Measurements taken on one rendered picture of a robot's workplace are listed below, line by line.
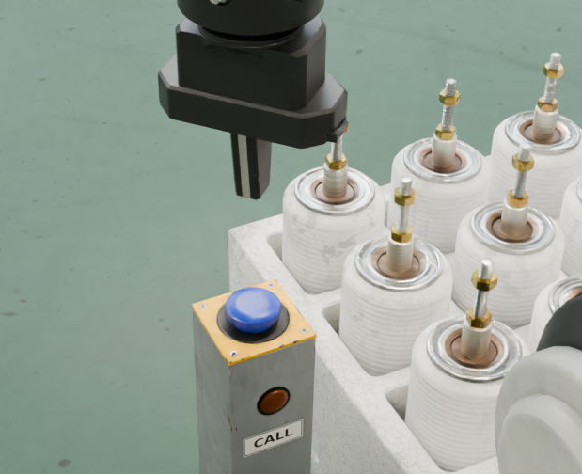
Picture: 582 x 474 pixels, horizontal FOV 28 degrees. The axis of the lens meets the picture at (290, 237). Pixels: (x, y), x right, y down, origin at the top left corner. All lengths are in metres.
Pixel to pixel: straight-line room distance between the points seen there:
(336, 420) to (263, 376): 0.20
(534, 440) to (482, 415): 0.48
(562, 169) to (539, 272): 0.16
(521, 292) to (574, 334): 0.60
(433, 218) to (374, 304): 0.17
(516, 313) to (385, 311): 0.14
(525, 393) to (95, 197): 1.11
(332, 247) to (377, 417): 0.18
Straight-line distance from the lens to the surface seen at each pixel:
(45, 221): 1.50
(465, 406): 0.93
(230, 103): 0.73
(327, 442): 1.09
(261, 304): 0.85
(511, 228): 1.06
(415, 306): 0.99
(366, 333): 1.02
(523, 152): 1.03
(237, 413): 0.87
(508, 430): 0.47
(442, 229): 1.14
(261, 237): 1.16
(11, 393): 1.28
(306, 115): 0.71
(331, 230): 1.07
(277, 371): 0.86
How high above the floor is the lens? 0.89
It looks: 38 degrees down
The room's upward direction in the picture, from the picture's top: 1 degrees clockwise
